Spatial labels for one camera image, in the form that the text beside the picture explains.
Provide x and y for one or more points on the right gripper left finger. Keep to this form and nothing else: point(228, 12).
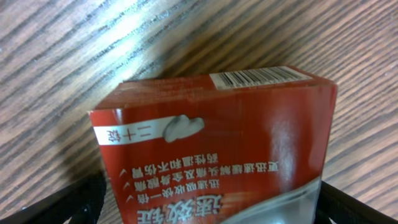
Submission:
point(79, 203)

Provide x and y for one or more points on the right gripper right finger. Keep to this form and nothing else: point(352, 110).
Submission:
point(335, 206)

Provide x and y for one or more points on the red medicine box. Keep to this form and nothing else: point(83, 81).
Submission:
point(233, 147)

